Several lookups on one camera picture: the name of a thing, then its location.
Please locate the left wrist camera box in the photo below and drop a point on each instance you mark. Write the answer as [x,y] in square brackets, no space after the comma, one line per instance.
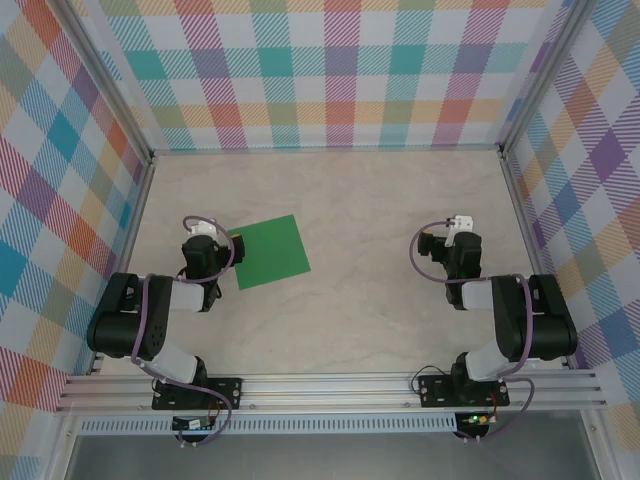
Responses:
[202,228]

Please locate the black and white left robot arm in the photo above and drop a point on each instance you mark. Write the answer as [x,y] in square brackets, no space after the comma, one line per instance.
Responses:
[125,330]

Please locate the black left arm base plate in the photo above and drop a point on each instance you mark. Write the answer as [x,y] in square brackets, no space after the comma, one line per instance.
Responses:
[225,392]

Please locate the wide aluminium mounting rail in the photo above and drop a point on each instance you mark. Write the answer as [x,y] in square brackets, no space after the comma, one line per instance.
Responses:
[325,392]

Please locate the grey metal panel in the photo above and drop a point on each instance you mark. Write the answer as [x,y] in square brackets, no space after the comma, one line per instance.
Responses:
[325,460]

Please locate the circuit board with label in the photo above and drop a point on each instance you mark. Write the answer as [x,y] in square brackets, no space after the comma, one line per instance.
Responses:
[192,424]

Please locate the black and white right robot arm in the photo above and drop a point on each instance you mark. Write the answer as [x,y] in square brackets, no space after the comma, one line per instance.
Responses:
[545,325]

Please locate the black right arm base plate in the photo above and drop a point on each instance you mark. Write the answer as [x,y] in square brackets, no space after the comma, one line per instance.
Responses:
[435,392]

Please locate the aluminium table side rail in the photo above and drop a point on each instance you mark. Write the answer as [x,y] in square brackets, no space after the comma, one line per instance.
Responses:
[535,250]
[127,250]

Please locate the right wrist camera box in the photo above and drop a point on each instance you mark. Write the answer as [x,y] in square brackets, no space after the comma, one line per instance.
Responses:
[462,223]

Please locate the aluminium frame post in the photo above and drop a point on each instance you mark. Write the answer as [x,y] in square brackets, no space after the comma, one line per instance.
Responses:
[544,75]
[107,80]

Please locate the circuit board with green light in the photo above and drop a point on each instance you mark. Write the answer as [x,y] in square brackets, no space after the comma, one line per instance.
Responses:
[477,419]

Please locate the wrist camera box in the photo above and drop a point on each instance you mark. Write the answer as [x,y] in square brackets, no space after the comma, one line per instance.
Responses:
[462,223]
[202,228]

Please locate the aluminium table end rail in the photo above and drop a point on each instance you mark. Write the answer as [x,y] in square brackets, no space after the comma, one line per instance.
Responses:
[325,149]

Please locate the green paper sheet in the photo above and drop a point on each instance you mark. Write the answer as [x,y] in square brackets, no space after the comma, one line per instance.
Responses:
[272,252]

